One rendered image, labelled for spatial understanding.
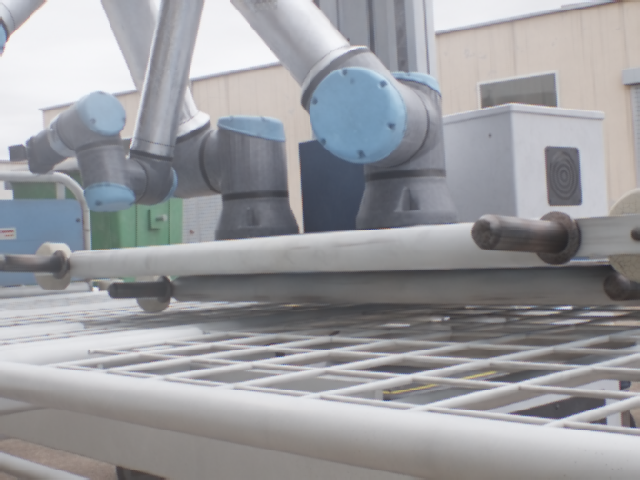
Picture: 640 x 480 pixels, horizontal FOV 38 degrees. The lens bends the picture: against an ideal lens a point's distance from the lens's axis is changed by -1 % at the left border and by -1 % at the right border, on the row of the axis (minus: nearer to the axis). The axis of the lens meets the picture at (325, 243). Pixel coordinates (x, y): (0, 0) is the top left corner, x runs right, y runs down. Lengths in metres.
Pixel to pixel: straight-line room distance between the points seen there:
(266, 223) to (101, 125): 0.43
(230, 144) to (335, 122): 0.57
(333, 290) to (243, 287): 0.16
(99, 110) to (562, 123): 0.96
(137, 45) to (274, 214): 0.47
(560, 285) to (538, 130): 1.18
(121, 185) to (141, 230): 6.00
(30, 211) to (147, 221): 5.65
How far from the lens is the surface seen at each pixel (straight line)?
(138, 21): 2.09
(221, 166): 2.06
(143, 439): 0.80
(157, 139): 1.89
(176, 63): 1.89
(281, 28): 1.60
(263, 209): 2.01
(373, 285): 0.98
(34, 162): 2.02
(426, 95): 1.69
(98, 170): 1.78
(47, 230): 2.22
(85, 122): 1.79
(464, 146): 2.00
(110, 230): 7.62
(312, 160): 2.06
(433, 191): 1.67
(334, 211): 2.00
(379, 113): 1.48
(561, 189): 2.04
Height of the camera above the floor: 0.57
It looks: level
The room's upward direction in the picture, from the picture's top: 3 degrees counter-clockwise
